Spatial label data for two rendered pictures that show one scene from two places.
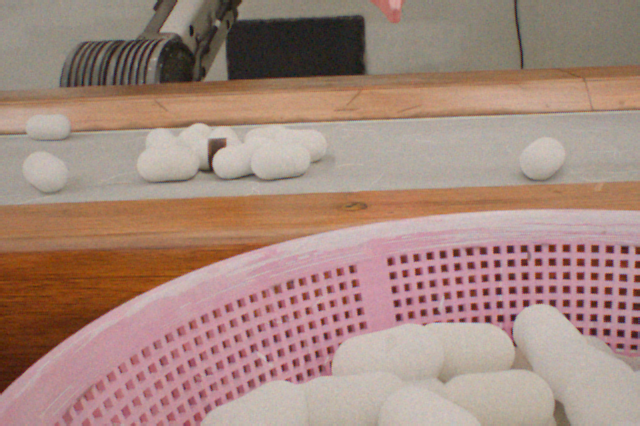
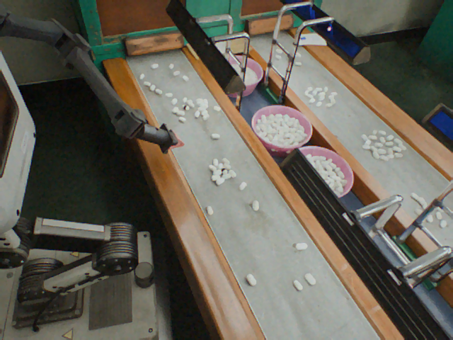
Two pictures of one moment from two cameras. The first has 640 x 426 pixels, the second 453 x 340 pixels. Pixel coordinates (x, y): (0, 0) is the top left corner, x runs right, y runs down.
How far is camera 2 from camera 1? 1.52 m
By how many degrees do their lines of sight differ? 96
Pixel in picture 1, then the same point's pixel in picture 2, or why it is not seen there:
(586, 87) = not seen: hidden behind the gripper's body
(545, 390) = (270, 134)
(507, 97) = not seen: hidden behind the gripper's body
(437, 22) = not seen: outside the picture
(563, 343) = (264, 133)
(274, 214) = (260, 147)
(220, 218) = (262, 151)
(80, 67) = (131, 251)
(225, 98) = (184, 184)
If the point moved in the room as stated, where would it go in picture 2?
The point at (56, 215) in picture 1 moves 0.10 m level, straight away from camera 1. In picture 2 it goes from (268, 163) to (251, 176)
